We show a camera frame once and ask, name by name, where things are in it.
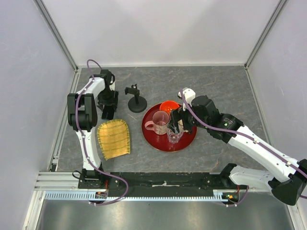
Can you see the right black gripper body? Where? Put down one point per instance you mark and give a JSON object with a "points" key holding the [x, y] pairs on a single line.
{"points": [[187, 117]]}

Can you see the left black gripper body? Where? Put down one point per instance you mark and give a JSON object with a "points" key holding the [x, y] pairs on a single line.
{"points": [[108, 95]]}

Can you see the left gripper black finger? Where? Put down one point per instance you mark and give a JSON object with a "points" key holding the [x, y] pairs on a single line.
{"points": [[115, 102], [100, 102]]}

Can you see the black smartphone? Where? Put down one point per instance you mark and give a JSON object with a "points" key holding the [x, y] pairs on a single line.
{"points": [[107, 112]]}

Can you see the black phone stand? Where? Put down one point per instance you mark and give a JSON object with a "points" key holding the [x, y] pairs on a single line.
{"points": [[136, 104]]}

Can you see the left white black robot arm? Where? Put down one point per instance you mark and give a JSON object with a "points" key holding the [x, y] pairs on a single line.
{"points": [[98, 93]]}

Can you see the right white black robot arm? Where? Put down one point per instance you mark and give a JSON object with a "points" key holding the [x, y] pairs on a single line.
{"points": [[285, 177]]}

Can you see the orange plastic bowl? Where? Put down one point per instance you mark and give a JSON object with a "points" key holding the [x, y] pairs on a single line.
{"points": [[168, 106]]}

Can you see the pink glass mug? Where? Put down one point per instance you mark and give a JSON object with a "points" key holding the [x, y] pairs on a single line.
{"points": [[158, 123]]}

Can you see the clear faceted glass tumbler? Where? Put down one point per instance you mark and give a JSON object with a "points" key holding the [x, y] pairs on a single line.
{"points": [[174, 138]]}

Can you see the round red tray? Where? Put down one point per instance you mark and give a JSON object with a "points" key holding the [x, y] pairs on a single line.
{"points": [[160, 142]]}

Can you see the yellow woven bamboo basket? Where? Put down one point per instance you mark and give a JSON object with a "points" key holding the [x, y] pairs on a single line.
{"points": [[114, 138]]}

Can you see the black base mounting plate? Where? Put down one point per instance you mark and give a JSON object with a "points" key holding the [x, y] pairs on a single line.
{"points": [[166, 184]]}

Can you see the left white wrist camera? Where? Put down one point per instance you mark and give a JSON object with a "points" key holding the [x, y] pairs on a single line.
{"points": [[112, 83]]}

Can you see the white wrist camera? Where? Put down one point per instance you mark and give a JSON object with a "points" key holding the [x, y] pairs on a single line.
{"points": [[112, 83], [188, 93]]}

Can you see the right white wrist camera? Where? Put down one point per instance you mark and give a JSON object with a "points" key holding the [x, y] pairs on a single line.
{"points": [[188, 93]]}

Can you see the left aluminium frame post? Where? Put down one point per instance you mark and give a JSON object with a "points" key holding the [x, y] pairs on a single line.
{"points": [[54, 30]]}

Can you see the aluminium frame post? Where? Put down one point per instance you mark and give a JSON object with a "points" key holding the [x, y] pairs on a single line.
{"points": [[54, 30], [265, 32]]}

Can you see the right aluminium frame post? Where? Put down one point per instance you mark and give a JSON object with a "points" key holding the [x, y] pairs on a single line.
{"points": [[265, 32]]}

